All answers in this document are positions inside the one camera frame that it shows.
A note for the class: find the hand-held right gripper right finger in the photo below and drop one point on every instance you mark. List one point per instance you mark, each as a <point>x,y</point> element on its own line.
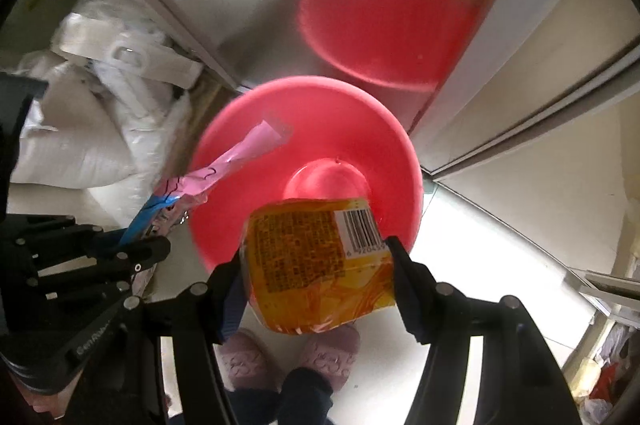
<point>407,295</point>

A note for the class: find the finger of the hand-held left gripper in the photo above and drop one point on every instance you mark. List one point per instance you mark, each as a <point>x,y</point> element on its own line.
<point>55,235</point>
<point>135,255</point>

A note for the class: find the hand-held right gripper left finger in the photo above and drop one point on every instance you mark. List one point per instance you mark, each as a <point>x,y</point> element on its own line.
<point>231,310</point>

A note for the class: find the yellow snack packet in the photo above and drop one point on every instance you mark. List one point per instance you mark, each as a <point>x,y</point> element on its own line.
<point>310,265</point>

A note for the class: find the pink and blue wrapper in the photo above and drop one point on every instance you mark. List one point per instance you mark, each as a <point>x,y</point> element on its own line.
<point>235,155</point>

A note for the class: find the red plastic basin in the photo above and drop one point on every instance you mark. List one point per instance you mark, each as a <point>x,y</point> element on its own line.
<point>325,130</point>

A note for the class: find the person's left hand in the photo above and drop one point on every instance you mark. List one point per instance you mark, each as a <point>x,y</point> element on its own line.
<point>45,405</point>

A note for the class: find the pink fuzzy slipper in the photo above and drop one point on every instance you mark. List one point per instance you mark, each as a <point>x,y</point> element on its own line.
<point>330,355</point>
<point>245,365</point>

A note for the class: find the white woven sack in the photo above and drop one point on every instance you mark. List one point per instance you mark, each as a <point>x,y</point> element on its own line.
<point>65,145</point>

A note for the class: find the person's dark trousers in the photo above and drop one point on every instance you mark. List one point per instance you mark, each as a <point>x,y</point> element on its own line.
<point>305,397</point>

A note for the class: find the white plastic bag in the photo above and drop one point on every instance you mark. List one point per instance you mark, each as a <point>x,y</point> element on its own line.
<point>150,60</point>

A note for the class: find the pile of colourful bags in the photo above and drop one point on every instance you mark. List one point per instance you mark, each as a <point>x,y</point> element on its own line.
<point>612,370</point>

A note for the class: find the white cabinet panel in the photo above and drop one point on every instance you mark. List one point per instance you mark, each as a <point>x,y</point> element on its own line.
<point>550,30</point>

